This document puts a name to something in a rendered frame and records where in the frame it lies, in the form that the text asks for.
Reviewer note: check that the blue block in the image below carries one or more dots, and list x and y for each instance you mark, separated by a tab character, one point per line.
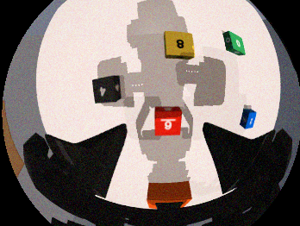
247	118

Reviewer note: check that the yellow block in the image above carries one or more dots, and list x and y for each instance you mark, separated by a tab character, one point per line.
178	45

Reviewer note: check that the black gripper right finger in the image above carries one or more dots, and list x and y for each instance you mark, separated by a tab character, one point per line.
232	154

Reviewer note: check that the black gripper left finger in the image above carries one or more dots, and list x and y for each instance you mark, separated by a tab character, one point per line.
94	159

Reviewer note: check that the green block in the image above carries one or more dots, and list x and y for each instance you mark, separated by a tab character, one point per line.
234	43

